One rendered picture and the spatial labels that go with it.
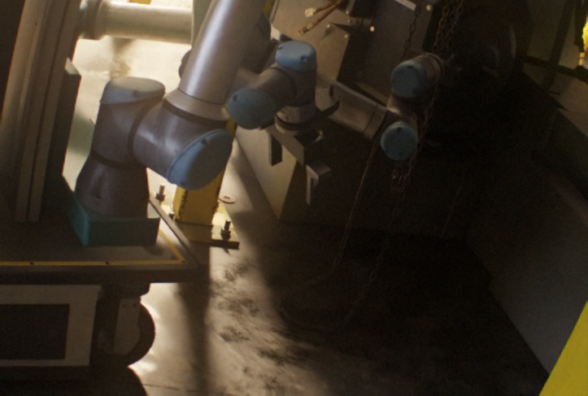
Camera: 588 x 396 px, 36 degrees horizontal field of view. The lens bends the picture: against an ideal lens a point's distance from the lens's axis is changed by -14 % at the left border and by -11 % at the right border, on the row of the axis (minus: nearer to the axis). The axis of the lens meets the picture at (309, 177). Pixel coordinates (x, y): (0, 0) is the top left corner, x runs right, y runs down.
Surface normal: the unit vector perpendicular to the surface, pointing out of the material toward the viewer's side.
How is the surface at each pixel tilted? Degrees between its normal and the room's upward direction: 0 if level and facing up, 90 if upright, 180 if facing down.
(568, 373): 90
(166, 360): 0
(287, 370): 0
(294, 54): 25
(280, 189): 90
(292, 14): 90
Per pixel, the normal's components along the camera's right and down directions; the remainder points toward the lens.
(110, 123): -0.53, 0.19
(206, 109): 0.53, -0.37
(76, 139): 0.27, -0.88
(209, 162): 0.75, 0.54
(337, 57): -0.78, 0.04
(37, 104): 0.51, 0.47
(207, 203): 0.28, 0.45
